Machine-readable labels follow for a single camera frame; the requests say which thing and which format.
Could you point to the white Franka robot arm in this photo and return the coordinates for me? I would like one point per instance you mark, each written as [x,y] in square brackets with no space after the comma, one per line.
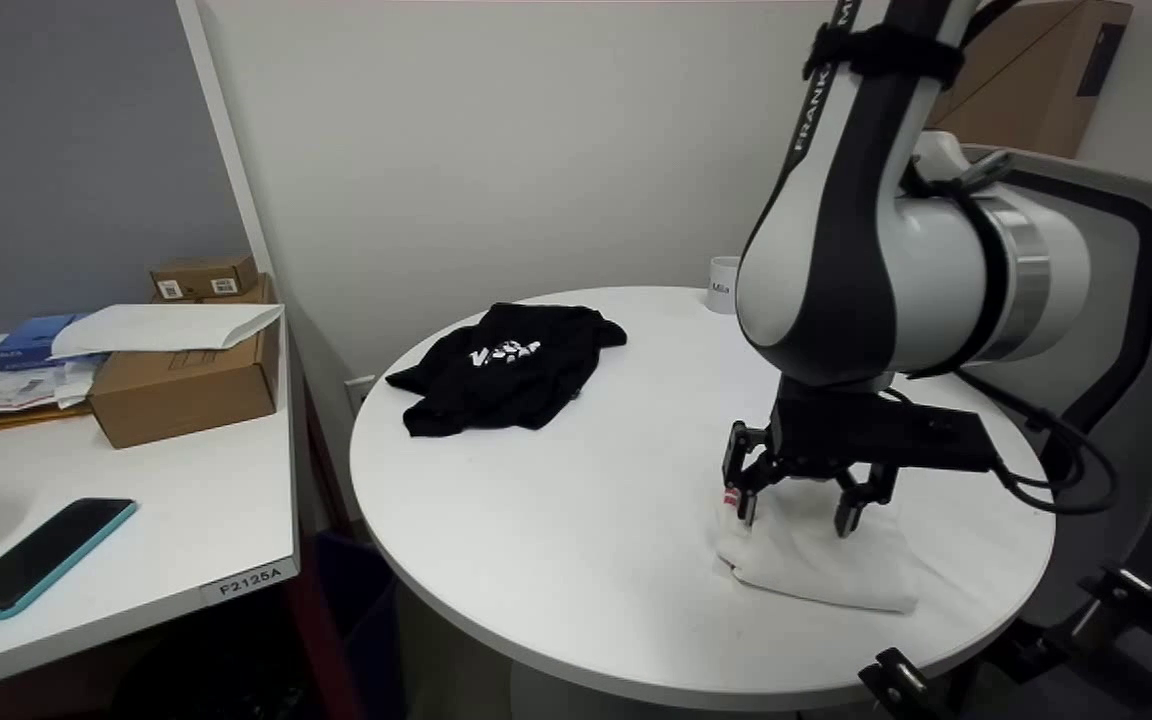
[878,254]

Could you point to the grey desk partition panel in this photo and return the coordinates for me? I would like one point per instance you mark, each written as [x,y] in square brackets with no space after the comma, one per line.
[111,163]

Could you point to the white towel red stripes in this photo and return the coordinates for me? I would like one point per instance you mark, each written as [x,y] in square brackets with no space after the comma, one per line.
[793,550]

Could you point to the white paper envelope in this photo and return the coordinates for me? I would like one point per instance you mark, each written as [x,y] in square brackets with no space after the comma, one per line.
[161,328]

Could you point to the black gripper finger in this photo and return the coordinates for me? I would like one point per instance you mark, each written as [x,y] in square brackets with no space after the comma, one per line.
[856,492]
[745,469]

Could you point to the grey mesh office chair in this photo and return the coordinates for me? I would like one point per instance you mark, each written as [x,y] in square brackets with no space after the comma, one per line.
[1096,374]

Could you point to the small cardboard box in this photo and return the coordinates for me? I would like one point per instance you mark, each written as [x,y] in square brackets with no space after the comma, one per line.
[203,281]

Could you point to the large flat cardboard box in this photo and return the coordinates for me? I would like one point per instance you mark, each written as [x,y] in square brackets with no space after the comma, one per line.
[142,398]

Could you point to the white office desk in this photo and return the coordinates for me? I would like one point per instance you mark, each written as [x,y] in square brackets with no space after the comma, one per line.
[212,516]

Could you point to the brown cardboard sheet on wall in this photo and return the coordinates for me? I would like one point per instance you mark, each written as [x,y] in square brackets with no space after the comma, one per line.
[1034,77]

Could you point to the smartphone with blue case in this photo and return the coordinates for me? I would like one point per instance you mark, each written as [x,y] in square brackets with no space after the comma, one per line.
[54,550]

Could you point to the black table clamp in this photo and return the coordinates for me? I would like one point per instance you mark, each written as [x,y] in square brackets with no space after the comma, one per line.
[902,691]

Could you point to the black cloth white print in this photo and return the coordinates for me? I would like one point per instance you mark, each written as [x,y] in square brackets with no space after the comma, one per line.
[517,364]

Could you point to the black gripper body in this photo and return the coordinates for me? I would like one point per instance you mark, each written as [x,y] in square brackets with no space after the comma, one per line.
[824,430]

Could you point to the blue box on desk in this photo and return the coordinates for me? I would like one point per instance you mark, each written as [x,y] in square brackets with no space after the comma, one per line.
[30,341]

